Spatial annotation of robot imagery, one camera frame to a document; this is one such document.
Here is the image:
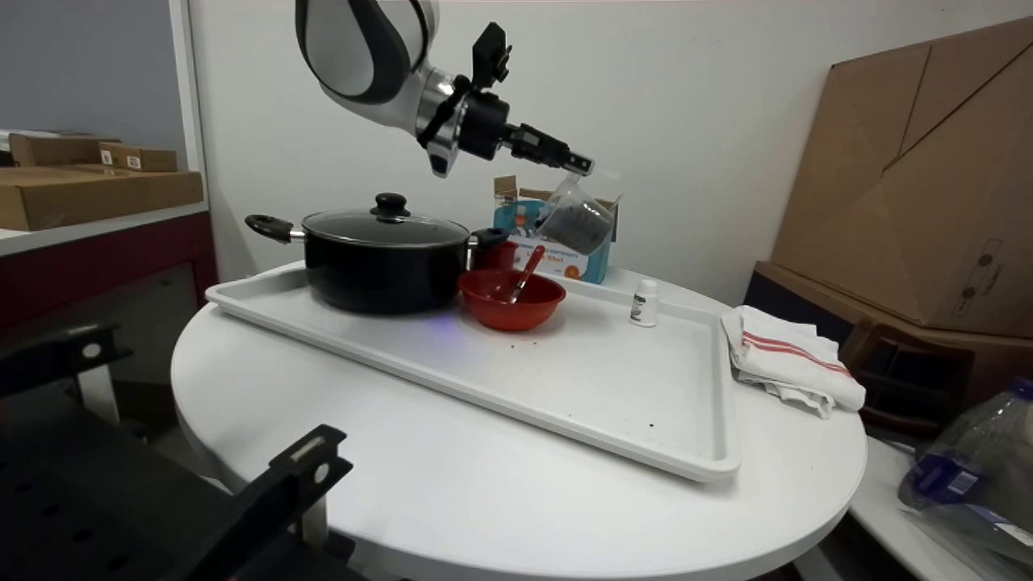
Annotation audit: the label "glass pot lid black knob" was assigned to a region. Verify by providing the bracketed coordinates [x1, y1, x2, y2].
[300, 191, 475, 253]

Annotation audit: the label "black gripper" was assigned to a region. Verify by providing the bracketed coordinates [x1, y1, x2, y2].
[459, 89, 592, 181]

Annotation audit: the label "white towel red stripes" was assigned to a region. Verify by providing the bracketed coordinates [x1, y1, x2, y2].
[718, 305, 867, 417]

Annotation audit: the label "red cabinet white top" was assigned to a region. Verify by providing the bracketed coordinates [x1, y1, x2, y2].
[0, 202, 219, 334]

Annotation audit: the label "white plastic tray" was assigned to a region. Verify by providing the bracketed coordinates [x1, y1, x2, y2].
[202, 259, 742, 488]

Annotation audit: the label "orange bowl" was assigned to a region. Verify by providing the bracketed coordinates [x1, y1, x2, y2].
[459, 268, 572, 335]

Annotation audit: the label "clear plastic bag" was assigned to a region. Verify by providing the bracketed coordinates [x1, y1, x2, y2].
[898, 373, 1033, 568]

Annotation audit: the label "blue printed cardboard box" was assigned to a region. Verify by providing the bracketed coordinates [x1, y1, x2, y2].
[491, 174, 621, 283]

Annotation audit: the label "orange plastic spoon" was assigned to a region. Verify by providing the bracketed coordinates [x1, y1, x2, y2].
[503, 242, 549, 306]

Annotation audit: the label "small cardboard box with labels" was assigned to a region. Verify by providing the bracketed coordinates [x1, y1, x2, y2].
[5, 128, 180, 174]

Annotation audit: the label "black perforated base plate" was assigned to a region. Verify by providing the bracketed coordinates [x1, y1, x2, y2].
[0, 384, 358, 581]

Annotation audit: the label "large brown cardboard sheet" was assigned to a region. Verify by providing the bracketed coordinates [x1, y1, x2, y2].
[767, 12, 1033, 340]

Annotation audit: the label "black cooking pot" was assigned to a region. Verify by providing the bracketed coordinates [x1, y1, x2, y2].
[243, 211, 510, 315]

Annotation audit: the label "dark red cup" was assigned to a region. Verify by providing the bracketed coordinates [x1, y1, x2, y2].
[470, 236, 520, 273]

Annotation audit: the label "black metal bracket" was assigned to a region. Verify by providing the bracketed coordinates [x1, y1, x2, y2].
[0, 319, 136, 400]
[180, 424, 355, 581]

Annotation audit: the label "wide flat cardboard box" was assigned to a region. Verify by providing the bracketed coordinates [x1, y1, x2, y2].
[0, 167, 205, 234]

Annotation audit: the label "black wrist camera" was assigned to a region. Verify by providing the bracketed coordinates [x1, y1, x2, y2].
[467, 20, 517, 95]

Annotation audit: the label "dark wooden rack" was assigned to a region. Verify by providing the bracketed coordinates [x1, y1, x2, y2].
[842, 319, 977, 440]

